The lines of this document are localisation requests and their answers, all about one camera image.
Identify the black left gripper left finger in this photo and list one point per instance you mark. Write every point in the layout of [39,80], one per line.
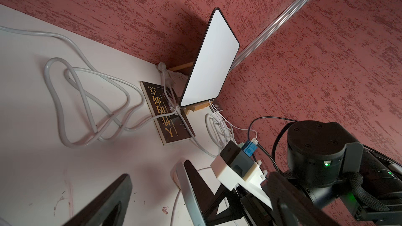
[108,208]

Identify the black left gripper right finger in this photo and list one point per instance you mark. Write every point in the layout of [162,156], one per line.
[290,207]

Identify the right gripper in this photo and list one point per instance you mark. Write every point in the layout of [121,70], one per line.
[207,208]

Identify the green-cased phone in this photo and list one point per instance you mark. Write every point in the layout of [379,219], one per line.
[193,188]

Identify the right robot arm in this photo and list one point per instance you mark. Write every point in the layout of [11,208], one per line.
[325,163]

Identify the black book gold letters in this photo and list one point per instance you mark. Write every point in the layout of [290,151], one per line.
[171,127]

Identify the wooden tablet stand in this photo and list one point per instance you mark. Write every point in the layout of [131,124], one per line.
[194,106]

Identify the white tablet panel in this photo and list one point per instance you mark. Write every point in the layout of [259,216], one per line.
[214,60]

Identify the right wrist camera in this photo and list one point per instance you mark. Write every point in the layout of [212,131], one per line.
[233,167]

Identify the white wall plug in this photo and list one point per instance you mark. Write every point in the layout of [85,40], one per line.
[164,74]

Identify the right aluminium corner post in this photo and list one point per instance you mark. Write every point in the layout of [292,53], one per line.
[269,31]

